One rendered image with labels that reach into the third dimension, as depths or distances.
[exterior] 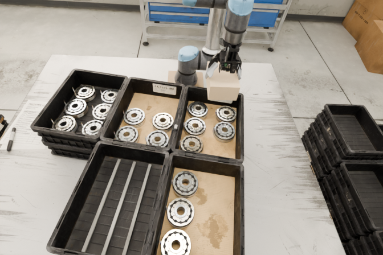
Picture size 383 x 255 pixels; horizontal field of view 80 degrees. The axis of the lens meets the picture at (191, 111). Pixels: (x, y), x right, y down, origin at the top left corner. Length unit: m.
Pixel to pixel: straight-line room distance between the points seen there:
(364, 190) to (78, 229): 1.64
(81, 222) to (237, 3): 0.91
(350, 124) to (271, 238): 1.17
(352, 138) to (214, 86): 1.26
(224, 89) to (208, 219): 0.50
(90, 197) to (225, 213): 0.52
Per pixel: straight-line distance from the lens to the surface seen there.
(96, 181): 1.04
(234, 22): 0.79
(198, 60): 1.37
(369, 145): 1.99
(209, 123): 1.16
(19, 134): 1.49
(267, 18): 3.10
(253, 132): 1.35
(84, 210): 1.01
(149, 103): 1.24
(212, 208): 0.97
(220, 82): 0.94
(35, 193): 1.27
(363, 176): 1.96
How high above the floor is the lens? 1.75
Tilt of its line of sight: 50 degrees down
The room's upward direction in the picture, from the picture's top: 6 degrees clockwise
